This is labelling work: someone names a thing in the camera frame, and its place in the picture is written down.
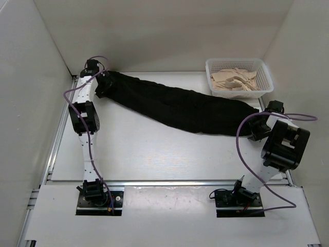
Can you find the black trousers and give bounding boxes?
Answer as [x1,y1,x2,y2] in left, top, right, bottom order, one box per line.
[104,70,258,136]

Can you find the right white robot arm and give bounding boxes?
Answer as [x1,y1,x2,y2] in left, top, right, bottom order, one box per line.
[231,100,310,206]

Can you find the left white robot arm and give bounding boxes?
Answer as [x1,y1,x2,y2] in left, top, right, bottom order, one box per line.
[68,57,109,206]

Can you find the beige trousers in basket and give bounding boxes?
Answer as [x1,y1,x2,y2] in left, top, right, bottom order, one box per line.
[210,68,261,91]

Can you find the white plastic basket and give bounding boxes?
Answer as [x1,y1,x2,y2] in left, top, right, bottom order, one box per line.
[206,58,274,99]

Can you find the aluminium front rail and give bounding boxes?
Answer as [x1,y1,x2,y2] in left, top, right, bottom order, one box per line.
[105,180,294,187]

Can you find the aluminium left rail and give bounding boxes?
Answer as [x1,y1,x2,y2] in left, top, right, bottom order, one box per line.
[42,76,79,185]

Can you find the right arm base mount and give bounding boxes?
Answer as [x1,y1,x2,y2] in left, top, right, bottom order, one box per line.
[209,189,265,218]

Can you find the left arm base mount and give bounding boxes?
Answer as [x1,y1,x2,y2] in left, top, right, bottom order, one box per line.
[76,179,124,216]

